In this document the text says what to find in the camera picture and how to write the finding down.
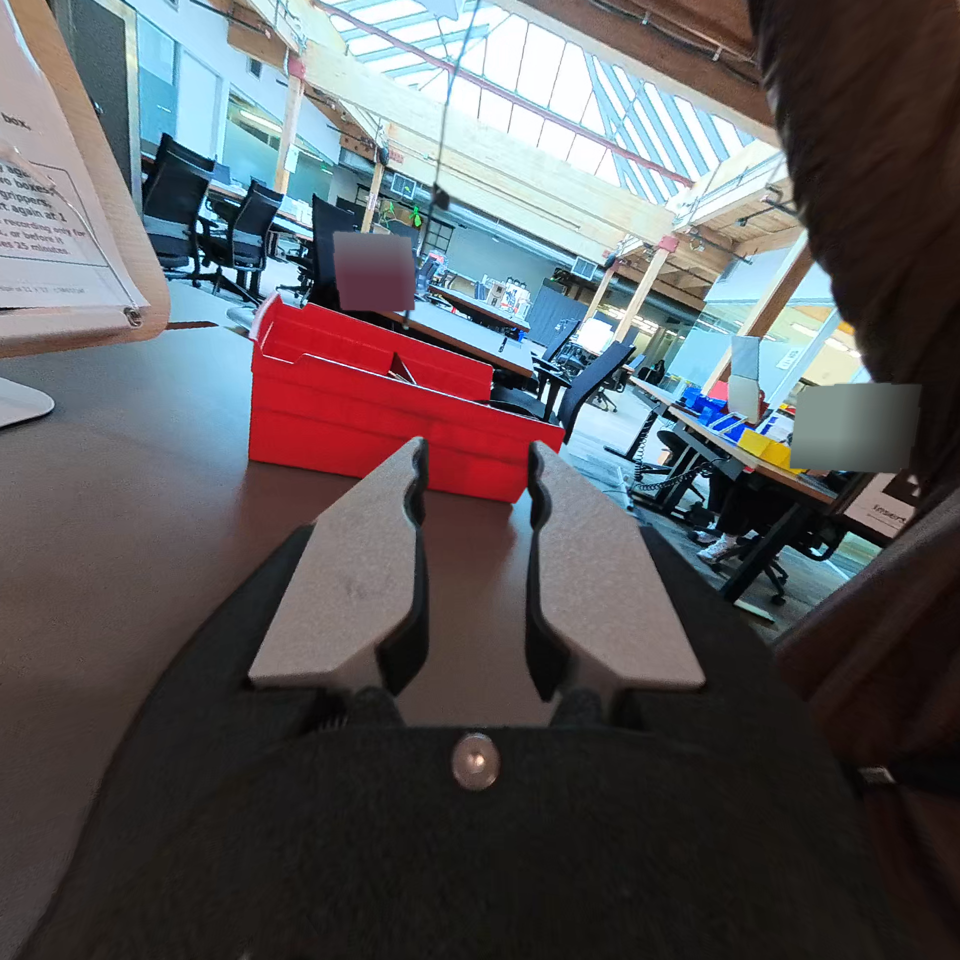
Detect wooden sign board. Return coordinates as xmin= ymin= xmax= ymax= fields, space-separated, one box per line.
xmin=0 ymin=0 xmax=172 ymax=360

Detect white sign stand base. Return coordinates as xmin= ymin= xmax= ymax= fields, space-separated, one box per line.
xmin=0 ymin=375 xmax=56 ymax=430

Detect black office chair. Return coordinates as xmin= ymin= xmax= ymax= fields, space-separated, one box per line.
xmin=141 ymin=133 xmax=216 ymax=290
xmin=296 ymin=193 xmax=357 ymax=309
xmin=213 ymin=180 xmax=285 ymax=305

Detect dark top office desk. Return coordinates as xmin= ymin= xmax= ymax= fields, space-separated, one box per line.
xmin=375 ymin=303 xmax=535 ymax=380

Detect framed marker sign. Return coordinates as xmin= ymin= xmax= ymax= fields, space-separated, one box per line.
xmin=843 ymin=471 xmax=935 ymax=547

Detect person's right forearm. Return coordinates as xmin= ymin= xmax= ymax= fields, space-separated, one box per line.
xmin=748 ymin=0 xmax=960 ymax=489

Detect thin black cable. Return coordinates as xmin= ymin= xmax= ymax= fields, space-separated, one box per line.
xmin=431 ymin=0 xmax=485 ymax=215

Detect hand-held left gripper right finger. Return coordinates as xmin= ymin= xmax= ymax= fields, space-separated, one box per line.
xmin=525 ymin=441 xmax=708 ymax=702

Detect person's own clothed body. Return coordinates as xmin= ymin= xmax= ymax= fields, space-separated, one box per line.
xmin=772 ymin=480 xmax=960 ymax=960

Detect yellow plastic bin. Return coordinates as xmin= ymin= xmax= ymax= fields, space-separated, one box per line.
xmin=737 ymin=426 xmax=798 ymax=471

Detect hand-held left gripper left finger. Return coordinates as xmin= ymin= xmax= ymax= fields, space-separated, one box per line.
xmin=246 ymin=436 xmax=432 ymax=695

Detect red plastic bin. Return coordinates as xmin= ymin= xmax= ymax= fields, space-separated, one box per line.
xmin=247 ymin=292 xmax=567 ymax=504

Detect blue storage bins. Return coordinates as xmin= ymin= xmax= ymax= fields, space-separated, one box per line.
xmin=684 ymin=388 xmax=750 ymax=438

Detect dark blue office chair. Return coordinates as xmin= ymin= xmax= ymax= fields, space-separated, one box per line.
xmin=558 ymin=341 xmax=639 ymax=444

